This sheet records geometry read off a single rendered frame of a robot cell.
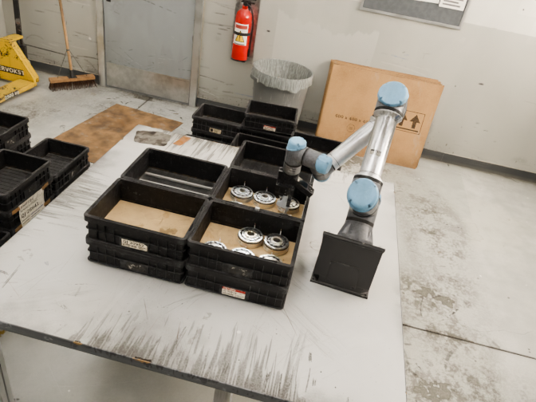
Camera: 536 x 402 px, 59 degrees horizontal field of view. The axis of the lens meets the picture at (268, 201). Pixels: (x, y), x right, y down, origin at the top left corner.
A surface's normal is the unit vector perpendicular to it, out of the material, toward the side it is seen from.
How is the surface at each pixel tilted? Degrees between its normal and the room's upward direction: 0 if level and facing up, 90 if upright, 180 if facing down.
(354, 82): 82
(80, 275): 0
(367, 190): 54
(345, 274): 90
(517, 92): 90
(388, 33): 90
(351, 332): 0
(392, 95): 39
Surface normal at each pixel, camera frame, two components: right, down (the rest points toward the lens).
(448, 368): 0.15, -0.83
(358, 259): -0.28, 0.49
